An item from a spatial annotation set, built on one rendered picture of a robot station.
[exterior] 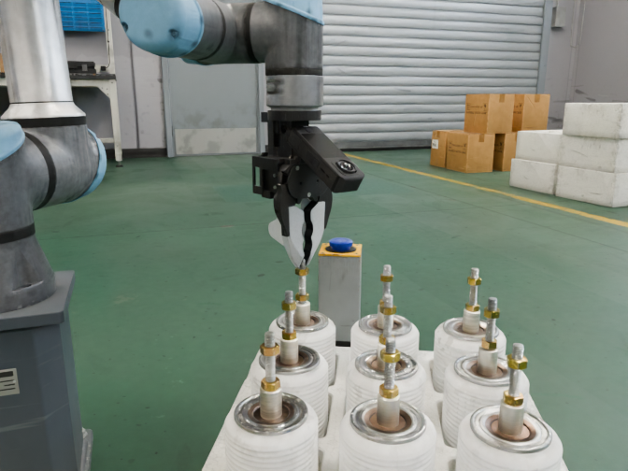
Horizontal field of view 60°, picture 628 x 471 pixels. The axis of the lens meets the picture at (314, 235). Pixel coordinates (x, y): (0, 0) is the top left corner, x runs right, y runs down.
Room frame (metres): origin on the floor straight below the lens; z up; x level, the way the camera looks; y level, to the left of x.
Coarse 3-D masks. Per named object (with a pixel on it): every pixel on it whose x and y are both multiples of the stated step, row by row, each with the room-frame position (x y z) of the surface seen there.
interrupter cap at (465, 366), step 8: (456, 360) 0.60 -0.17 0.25; (464, 360) 0.61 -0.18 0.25; (472, 360) 0.61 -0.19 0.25; (504, 360) 0.60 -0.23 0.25; (456, 368) 0.58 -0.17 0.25; (464, 368) 0.58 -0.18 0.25; (472, 368) 0.59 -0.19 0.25; (504, 368) 0.59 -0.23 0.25; (464, 376) 0.56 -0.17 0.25; (472, 376) 0.57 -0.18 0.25; (480, 376) 0.57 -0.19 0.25; (488, 376) 0.57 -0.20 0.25; (496, 376) 0.57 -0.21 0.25; (504, 376) 0.57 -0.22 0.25; (480, 384) 0.55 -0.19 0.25; (488, 384) 0.55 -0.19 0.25; (496, 384) 0.55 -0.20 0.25; (504, 384) 0.55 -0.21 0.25
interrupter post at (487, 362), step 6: (480, 348) 0.58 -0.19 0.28; (480, 354) 0.58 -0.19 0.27; (486, 354) 0.57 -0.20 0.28; (492, 354) 0.57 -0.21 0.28; (480, 360) 0.58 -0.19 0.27; (486, 360) 0.57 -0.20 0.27; (492, 360) 0.57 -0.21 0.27; (480, 366) 0.58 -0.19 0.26; (486, 366) 0.57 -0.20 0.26; (492, 366) 0.57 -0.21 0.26; (480, 372) 0.58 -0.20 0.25; (486, 372) 0.57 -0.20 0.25; (492, 372) 0.57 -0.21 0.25
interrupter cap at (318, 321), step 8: (312, 312) 0.76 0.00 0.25; (280, 320) 0.73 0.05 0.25; (312, 320) 0.74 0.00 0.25; (320, 320) 0.73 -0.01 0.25; (328, 320) 0.73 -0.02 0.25; (280, 328) 0.70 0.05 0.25; (296, 328) 0.70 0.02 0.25; (304, 328) 0.70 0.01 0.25; (312, 328) 0.70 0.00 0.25; (320, 328) 0.70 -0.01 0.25
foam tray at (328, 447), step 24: (336, 360) 0.77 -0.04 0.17; (432, 360) 0.75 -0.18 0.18; (336, 384) 0.68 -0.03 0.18; (432, 384) 0.68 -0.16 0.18; (336, 408) 0.62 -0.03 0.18; (432, 408) 0.62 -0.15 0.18; (528, 408) 0.62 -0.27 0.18; (336, 432) 0.57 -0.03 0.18; (216, 456) 0.52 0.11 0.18; (336, 456) 0.52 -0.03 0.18; (456, 456) 0.52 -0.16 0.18
